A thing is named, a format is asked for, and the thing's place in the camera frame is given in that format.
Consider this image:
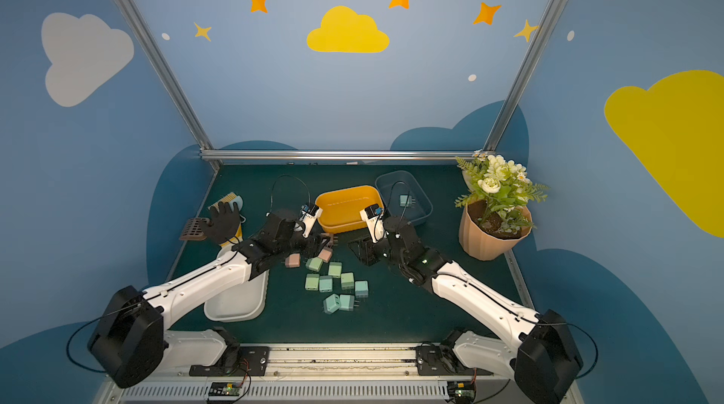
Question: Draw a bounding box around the pink plug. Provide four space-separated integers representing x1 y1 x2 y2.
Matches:
317 248 334 264
285 253 302 268

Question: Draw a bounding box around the green plug cluster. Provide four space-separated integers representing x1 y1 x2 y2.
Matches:
305 257 324 272
328 262 343 279

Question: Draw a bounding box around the blue plug cluster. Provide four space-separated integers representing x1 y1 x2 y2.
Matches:
319 276 334 293
354 281 370 298

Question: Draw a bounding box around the blue plug isolated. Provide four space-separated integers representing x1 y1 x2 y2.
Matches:
399 194 416 208

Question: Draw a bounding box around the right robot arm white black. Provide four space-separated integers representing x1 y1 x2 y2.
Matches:
360 210 584 403

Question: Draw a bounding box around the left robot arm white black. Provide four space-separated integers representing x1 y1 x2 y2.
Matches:
87 204 328 388

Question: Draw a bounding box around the yellow storage box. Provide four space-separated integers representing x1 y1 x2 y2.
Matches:
315 185 384 234

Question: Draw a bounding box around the blue storage box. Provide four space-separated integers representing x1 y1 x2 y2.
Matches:
374 170 434 226

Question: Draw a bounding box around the white storage tray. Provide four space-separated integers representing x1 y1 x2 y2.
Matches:
204 271 270 323

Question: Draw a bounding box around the green plug right middle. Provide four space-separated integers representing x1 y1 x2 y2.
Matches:
339 272 356 291

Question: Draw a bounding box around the green plug left middle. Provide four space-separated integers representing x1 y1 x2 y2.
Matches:
305 274 320 292

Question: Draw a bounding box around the green plug bottom right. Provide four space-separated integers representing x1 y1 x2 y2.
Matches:
339 295 356 312

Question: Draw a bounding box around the black rubber glove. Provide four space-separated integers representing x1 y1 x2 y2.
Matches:
201 202 241 246

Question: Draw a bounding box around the blue plug bottom left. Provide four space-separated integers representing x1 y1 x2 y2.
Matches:
324 294 341 315

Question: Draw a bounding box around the yellow blue sponge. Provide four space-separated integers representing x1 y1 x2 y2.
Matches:
209 192 243 213

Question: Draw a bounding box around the brown grid drain cover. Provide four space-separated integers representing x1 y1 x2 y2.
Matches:
179 217 209 242

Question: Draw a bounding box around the potted artificial flower plant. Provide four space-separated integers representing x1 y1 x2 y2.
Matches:
456 151 549 261

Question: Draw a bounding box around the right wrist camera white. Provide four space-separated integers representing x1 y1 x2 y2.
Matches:
360 204 385 244

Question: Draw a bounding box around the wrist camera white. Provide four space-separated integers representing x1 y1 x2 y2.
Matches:
360 204 385 244
300 204 322 238

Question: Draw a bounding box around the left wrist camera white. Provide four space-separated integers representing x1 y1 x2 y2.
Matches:
300 204 322 238

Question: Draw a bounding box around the aluminium frame back bar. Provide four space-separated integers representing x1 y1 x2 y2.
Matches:
200 149 473 162

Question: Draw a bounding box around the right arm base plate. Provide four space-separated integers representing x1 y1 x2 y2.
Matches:
414 343 493 377

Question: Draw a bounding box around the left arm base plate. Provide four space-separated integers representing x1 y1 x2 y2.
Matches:
189 346 270 377

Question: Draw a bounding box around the aluminium frame rail front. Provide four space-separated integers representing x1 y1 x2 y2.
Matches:
95 343 533 403

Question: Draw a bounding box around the aluminium frame left post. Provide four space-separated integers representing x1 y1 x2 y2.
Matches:
113 0 214 155

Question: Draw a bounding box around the aluminium frame post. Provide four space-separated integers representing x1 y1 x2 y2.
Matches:
113 0 214 155
483 0 568 152

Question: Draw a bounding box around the aluminium frame right post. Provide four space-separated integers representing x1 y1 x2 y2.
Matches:
483 0 568 152

